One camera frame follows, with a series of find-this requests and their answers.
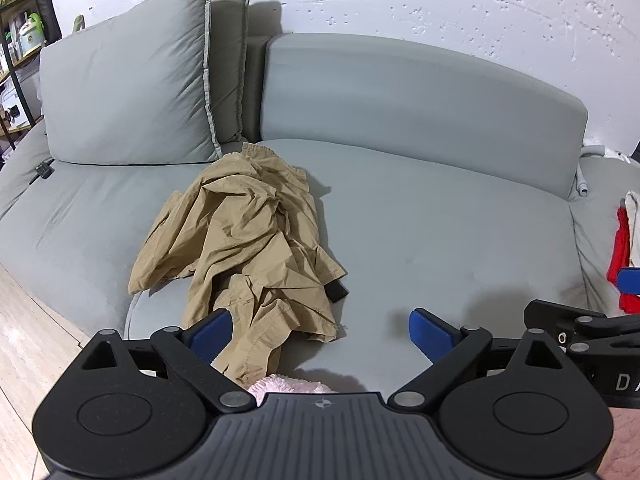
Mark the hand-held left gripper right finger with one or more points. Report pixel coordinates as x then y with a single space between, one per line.
430 334

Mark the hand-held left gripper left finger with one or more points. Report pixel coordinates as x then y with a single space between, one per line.
212 334

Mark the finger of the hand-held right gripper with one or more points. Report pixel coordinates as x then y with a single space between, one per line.
630 280
550 316

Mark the khaki pants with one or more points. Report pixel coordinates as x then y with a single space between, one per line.
235 240

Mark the red folded clothes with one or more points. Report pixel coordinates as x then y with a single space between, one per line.
622 260

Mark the white folded garment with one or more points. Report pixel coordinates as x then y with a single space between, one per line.
634 225

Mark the pink fluffy blanket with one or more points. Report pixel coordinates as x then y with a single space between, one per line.
287 387

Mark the grey sofa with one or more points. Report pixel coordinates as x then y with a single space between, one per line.
425 210

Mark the black sofa controller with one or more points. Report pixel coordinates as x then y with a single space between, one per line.
42 171

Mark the large grey pillow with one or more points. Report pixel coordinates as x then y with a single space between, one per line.
130 90

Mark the small grey pillow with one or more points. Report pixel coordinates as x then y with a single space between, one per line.
227 60

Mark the metal storage shelf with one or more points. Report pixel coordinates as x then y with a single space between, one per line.
20 80

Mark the green and white appliance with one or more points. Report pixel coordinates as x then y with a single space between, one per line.
31 34

